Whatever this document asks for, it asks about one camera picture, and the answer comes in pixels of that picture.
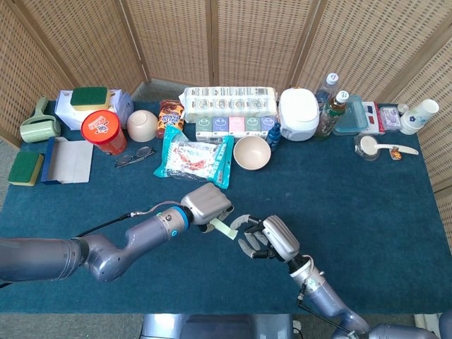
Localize green yellow sponge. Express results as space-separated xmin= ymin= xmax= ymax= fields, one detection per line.
xmin=69 ymin=86 xmax=109 ymax=112
xmin=7 ymin=151 xmax=45 ymax=187

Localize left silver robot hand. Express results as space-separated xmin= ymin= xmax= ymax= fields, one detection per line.
xmin=180 ymin=182 xmax=235 ymax=233

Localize beige bowl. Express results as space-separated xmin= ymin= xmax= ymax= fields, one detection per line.
xmin=233 ymin=136 xmax=272 ymax=172
xmin=126 ymin=109 xmax=159 ymax=143

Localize blue spray bottle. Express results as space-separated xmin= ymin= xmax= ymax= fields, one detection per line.
xmin=266 ymin=122 xmax=282 ymax=153

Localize white cardboard box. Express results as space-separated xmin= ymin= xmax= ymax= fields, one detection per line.
xmin=54 ymin=89 xmax=134 ymax=131

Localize red white card box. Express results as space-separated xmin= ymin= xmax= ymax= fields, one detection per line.
xmin=362 ymin=101 xmax=386 ymax=136

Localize green lint roller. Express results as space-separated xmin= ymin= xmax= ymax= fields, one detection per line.
xmin=19 ymin=96 xmax=61 ymax=144

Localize clear container with blue lid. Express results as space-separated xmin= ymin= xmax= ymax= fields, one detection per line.
xmin=333 ymin=94 xmax=370 ymax=136

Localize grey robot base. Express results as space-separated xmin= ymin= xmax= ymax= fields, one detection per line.
xmin=140 ymin=313 xmax=295 ymax=339

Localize white floral paper cup stack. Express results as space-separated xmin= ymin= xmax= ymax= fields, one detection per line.
xmin=399 ymin=98 xmax=440 ymax=136

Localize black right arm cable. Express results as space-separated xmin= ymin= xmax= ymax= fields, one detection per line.
xmin=296 ymin=257 xmax=357 ymax=336

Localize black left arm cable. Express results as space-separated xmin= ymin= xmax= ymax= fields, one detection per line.
xmin=72 ymin=201 xmax=184 ymax=239

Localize white rice cooker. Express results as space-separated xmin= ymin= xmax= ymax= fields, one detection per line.
xmin=278 ymin=88 xmax=321 ymax=142

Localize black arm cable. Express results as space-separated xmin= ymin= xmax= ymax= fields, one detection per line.
xmin=296 ymin=257 xmax=357 ymax=336
xmin=72 ymin=201 xmax=184 ymax=239

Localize blue white open box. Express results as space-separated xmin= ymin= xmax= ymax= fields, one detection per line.
xmin=40 ymin=136 xmax=95 ymax=186

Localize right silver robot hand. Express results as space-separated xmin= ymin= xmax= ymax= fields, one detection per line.
xmin=230 ymin=213 xmax=301 ymax=263

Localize small pale green packet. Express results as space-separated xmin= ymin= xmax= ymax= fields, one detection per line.
xmin=210 ymin=218 xmax=237 ymax=242

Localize pastel pocket tissue multipack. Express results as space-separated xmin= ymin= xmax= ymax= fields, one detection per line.
xmin=195 ymin=115 xmax=278 ymax=143

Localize red instant noodle cup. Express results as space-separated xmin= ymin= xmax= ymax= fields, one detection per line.
xmin=80 ymin=109 xmax=128 ymax=155

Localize green tea bottle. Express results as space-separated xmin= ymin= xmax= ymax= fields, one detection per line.
xmin=314 ymin=90 xmax=350 ymax=141

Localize white toilet paper pack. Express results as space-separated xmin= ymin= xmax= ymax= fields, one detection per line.
xmin=182 ymin=85 xmax=279 ymax=124

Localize blue felt table mat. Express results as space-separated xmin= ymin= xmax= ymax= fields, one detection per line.
xmin=0 ymin=100 xmax=452 ymax=315

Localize teal clear snack bag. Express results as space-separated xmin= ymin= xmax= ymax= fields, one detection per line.
xmin=153 ymin=126 xmax=235 ymax=190

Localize cream plastic spoon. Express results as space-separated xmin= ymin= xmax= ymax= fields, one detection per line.
xmin=359 ymin=136 xmax=420 ymax=156

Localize clear water bottle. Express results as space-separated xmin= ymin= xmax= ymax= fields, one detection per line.
xmin=315 ymin=73 xmax=340 ymax=110

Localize black eyeglasses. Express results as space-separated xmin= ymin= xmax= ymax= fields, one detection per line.
xmin=114 ymin=145 xmax=156 ymax=168

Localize small glass jar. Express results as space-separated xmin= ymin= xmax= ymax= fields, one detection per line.
xmin=354 ymin=135 xmax=381 ymax=162

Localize clear box with purple label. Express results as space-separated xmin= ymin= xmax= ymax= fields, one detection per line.
xmin=379 ymin=105 xmax=403 ymax=132

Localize brown orange cookie pack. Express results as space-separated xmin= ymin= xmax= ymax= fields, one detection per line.
xmin=156 ymin=100 xmax=186 ymax=139

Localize wicker folding screen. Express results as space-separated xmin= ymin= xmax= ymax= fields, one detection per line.
xmin=0 ymin=0 xmax=452 ymax=248

